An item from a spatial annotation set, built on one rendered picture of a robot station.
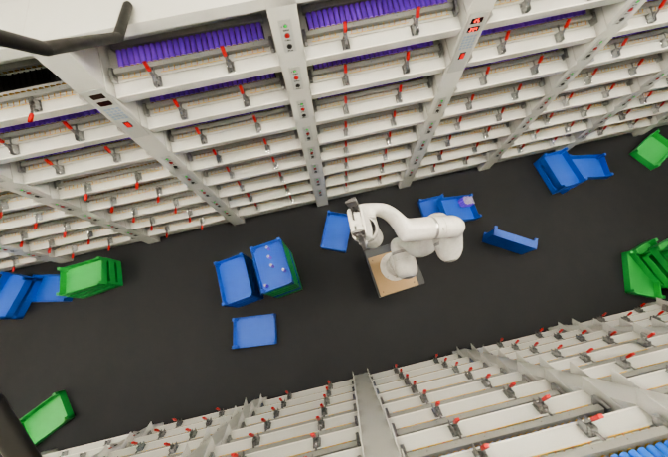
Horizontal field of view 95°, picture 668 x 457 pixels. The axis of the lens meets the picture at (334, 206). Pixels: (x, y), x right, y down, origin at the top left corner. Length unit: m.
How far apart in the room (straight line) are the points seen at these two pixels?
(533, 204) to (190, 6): 2.63
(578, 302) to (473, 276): 0.73
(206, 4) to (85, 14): 0.36
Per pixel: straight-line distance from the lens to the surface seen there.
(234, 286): 2.27
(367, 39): 1.31
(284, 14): 1.14
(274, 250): 2.07
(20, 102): 1.61
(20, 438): 0.59
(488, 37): 1.66
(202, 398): 2.62
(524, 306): 2.70
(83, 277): 2.94
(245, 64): 1.29
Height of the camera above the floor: 2.37
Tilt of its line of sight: 69 degrees down
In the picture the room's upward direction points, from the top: 6 degrees counter-clockwise
